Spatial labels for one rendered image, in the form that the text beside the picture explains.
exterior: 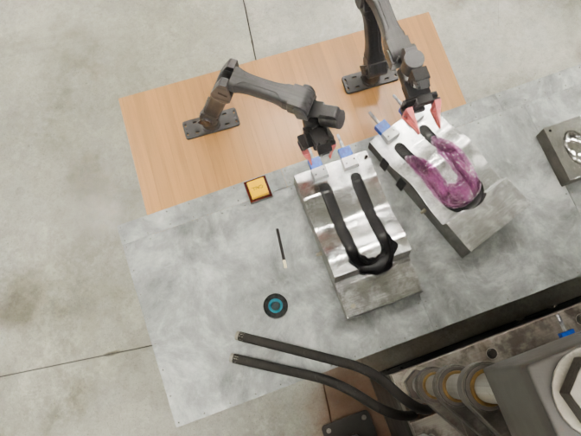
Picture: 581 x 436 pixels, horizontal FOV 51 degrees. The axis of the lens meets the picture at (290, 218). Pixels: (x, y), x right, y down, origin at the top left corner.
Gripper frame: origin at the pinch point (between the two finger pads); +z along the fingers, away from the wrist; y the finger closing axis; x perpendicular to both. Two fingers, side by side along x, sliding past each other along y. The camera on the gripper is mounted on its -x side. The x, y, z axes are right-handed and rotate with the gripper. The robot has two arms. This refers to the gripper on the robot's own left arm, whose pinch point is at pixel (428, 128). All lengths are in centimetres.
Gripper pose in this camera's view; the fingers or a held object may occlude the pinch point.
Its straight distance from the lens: 179.7
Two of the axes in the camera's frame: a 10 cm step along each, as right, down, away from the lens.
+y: 9.6, -2.9, 0.6
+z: 2.9, 9.3, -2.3
